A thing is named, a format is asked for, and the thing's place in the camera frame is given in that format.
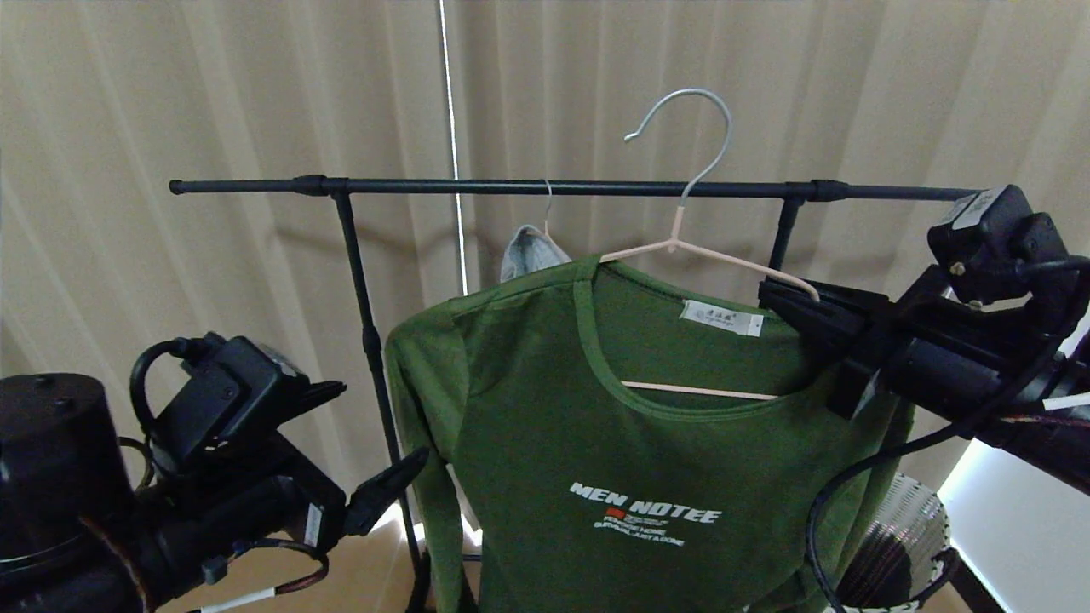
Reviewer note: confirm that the green long-sleeved shirt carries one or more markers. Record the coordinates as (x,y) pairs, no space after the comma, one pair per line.
(545,409)

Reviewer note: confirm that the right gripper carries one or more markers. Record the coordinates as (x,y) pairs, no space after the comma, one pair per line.
(928,366)

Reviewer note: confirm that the beige curtain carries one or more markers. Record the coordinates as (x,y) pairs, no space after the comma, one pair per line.
(170,102)

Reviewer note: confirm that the window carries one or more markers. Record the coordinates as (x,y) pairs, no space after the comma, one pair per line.
(1013,528)

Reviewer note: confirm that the white laundry basket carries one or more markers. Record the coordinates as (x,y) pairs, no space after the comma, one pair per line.
(894,545)

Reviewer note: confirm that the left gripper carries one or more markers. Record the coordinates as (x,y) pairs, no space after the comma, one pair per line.
(247,519)

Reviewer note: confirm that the pink clothes hanger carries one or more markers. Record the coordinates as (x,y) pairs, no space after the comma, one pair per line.
(678,226)
(549,204)

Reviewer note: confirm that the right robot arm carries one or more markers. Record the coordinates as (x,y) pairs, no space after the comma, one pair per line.
(1056,443)

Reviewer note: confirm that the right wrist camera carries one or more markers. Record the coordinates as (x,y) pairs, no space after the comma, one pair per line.
(996,238)

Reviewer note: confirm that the black clothes rack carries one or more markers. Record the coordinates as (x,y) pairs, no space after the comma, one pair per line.
(426,186)

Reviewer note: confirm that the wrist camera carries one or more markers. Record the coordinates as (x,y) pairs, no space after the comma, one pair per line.
(221,400)
(996,238)

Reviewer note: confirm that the pale grey shorts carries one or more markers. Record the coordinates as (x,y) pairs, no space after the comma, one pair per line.
(524,251)

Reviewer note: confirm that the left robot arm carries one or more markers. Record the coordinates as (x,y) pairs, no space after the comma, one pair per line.
(51,460)

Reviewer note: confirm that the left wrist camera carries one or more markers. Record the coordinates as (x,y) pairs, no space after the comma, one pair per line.
(221,400)

